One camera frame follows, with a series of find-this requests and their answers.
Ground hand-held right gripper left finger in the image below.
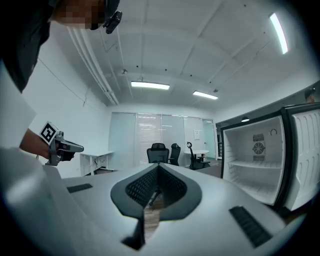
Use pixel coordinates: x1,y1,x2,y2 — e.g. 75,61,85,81
62,162,161,256

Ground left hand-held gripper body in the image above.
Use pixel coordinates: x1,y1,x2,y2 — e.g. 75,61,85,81
38,121,65,167

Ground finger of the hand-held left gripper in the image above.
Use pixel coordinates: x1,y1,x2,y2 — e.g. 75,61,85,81
59,139,85,162

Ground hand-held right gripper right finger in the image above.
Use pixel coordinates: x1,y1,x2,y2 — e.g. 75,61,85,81
149,162,287,256

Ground person's left forearm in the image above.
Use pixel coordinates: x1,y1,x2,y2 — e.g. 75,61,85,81
19,128,51,160

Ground plain white desk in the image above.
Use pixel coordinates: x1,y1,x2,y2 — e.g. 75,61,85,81
79,150,116,176

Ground black office chair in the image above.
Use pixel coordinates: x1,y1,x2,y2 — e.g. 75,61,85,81
146,142,171,207
168,143,182,167
186,141,211,171

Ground round white table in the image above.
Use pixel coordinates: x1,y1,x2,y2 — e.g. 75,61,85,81
184,149,210,161

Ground white ceiling pipes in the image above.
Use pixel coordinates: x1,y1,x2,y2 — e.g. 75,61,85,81
66,26,121,106

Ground person's black-clothed body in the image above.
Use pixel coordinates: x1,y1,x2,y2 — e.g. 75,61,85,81
0,0,58,94

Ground long ceiling light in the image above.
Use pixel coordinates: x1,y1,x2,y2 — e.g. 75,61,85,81
268,12,289,55
130,80,171,91
192,90,219,100

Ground person's head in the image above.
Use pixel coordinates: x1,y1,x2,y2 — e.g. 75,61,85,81
51,0,121,31

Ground black head-worn camera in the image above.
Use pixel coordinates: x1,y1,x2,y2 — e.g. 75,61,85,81
102,10,123,35

